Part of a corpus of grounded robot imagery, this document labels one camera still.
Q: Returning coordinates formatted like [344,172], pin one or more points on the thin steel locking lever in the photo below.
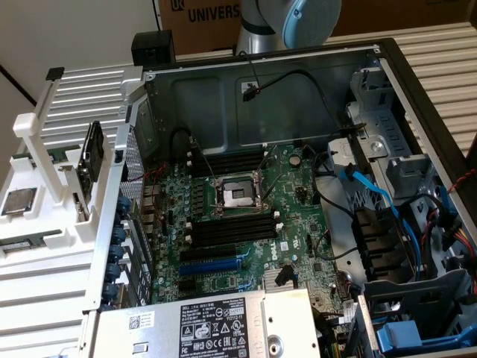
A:
[271,189]
[203,158]
[268,158]

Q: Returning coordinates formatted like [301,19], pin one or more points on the silver finned heatsink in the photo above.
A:
[269,279]

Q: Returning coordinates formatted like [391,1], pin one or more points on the silver port block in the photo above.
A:
[151,204]
[152,190]

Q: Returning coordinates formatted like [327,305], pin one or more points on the RAM slot white latches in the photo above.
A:
[234,239]
[234,158]
[234,170]
[234,227]

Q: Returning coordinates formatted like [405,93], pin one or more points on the green Dell motherboard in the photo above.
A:
[298,223]

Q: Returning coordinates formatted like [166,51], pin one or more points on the silver USB port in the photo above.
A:
[151,218]
[152,232]

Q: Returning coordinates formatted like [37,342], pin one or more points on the blue plastic drive bracket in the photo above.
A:
[398,335]

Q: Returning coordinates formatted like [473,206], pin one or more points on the long black expansion slot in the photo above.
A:
[208,253]

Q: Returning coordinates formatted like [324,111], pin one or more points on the light blue slot clip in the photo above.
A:
[243,257]

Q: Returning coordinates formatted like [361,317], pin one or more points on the silver power supply unit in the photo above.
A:
[112,335]

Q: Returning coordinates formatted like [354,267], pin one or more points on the black box device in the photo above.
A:
[153,48]

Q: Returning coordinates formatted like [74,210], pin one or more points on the short black expansion slot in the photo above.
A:
[186,285]

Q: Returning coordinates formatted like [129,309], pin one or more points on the plain cardboard box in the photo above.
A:
[391,15]

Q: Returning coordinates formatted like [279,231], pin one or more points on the silver CPU socket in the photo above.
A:
[238,194]

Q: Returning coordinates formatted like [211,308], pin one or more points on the blue plastic card retainer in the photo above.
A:
[123,204]
[116,253]
[111,292]
[113,272]
[119,233]

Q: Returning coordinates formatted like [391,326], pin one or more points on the graphics card silver bracket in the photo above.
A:
[80,209]

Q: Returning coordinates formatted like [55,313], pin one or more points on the open grey PC case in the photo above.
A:
[208,104]

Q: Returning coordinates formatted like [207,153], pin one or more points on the grey metal disk bay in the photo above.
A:
[380,123]

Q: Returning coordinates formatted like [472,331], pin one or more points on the black disk drive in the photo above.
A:
[93,149]

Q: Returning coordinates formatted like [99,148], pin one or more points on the white parts rack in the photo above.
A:
[74,238]

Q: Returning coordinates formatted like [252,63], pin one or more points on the printed cardboard box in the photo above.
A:
[201,33]

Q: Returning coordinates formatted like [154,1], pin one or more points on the white post black cap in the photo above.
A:
[46,97]

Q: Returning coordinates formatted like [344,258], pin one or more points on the long blue expansion slot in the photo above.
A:
[208,267]

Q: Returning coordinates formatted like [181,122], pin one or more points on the silver coin battery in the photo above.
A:
[295,160]

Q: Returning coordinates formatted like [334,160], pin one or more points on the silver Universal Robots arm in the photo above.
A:
[257,22]

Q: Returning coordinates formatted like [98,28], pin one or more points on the grey plastic drive caddy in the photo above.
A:
[410,294]

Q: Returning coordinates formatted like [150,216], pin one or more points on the silver CPU chip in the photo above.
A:
[18,201]

